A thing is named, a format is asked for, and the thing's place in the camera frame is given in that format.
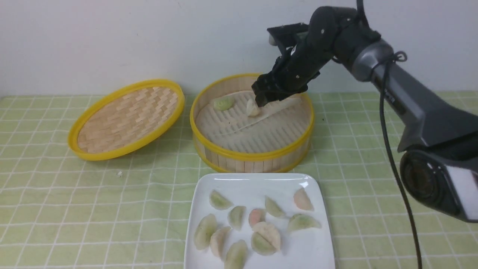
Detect green dumpling plate right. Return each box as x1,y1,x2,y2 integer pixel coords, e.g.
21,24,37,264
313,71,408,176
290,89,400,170
287,213,322,233

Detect green dumpling plate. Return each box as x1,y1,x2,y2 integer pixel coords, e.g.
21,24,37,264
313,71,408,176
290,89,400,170
209,190,233,210
224,239,249,269
287,213,322,233
227,205,246,231
264,196,286,218

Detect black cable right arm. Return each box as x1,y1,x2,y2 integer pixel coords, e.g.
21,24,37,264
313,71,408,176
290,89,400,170
355,0,423,269

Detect green dumpling plate top left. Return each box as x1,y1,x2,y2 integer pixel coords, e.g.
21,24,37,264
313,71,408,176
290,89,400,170
209,190,233,210

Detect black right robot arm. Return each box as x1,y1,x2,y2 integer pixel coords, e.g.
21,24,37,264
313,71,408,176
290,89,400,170
252,0,478,223

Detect white square plate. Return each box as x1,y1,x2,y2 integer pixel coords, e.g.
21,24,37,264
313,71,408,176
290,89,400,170
184,173,336,269

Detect green dumpling plate bottom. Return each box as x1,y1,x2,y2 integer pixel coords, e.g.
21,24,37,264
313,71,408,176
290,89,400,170
224,239,249,269

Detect white dumpling plate lower left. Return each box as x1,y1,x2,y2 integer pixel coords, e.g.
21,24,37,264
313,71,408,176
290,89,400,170
209,226,232,260

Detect bamboo steamer basket yellow rim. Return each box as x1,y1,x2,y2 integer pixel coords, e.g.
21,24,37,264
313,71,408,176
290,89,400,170
189,73,314,173

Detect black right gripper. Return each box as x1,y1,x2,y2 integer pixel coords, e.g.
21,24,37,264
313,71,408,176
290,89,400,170
252,45,333,108

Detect green checkered tablecloth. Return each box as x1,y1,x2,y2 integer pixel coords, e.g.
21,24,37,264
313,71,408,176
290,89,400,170
0,91,478,269

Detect green dumpling plate top centre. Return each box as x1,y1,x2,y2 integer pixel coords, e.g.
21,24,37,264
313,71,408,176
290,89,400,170
264,196,286,218

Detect green dumpling under white one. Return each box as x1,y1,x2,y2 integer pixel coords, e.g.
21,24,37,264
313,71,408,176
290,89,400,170
251,232,277,256

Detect green dumpling plate middle left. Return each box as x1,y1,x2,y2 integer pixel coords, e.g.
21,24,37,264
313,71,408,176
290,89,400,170
227,205,246,231

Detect pink dumpling plate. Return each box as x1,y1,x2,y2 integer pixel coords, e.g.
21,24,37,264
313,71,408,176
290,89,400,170
249,209,266,228
293,188,314,211

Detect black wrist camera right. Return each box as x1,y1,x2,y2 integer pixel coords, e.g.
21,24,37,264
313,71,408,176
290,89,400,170
267,23,309,55

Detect green dumpling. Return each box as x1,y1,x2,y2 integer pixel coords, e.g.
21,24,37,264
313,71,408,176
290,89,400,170
251,232,277,256
193,213,217,250
212,95,235,112

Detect green dumpling in steamer back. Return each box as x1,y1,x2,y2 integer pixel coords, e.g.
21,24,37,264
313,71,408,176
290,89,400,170
212,95,235,112

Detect pink dumpling plate centre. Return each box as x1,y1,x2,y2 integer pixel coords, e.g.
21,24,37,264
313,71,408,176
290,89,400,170
249,209,266,228

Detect white dumpling plate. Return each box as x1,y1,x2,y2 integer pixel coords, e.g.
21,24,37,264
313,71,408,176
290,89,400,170
252,222,282,252
209,226,232,260

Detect white steamer liner cloth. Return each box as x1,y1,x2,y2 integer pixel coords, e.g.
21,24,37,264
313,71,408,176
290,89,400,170
195,90,312,154

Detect bamboo steamer lid yellow rim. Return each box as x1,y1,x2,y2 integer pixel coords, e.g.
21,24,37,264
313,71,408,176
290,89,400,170
67,79,186,161

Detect pink dumpling plate top right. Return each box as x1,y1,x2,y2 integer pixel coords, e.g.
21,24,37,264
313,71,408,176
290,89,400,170
293,188,314,211

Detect white dumpling plate centre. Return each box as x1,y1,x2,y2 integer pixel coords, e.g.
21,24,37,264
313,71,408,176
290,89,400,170
252,222,282,252

